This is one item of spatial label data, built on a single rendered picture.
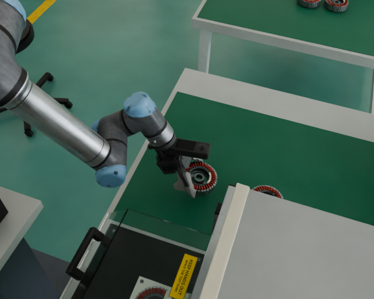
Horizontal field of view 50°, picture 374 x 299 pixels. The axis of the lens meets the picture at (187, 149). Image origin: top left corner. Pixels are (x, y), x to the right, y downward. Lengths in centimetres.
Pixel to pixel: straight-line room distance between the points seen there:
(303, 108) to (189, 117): 45
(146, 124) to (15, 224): 53
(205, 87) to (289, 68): 145
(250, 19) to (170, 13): 149
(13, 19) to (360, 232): 76
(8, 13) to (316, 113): 114
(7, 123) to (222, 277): 227
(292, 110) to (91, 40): 196
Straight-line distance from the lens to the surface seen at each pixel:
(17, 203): 138
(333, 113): 166
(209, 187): 123
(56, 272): 206
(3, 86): 85
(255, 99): 162
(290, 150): 148
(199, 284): 79
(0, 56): 86
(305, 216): 65
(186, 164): 118
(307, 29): 206
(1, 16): 92
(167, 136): 111
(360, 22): 220
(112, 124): 109
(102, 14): 348
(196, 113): 154
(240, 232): 61
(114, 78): 285
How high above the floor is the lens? 185
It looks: 51 degrees down
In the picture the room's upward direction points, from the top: 2 degrees clockwise
